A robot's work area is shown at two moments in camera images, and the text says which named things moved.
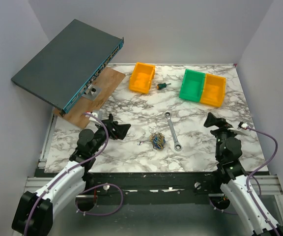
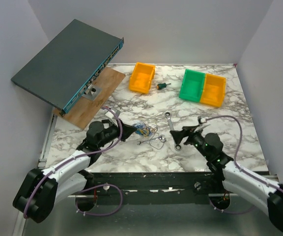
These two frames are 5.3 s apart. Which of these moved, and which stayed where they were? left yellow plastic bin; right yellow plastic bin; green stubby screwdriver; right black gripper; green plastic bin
Moved: right black gripper
Stayed: green stubby screwdriver; left yellow plastic bin; right yellow plastic bin; green plastic bin
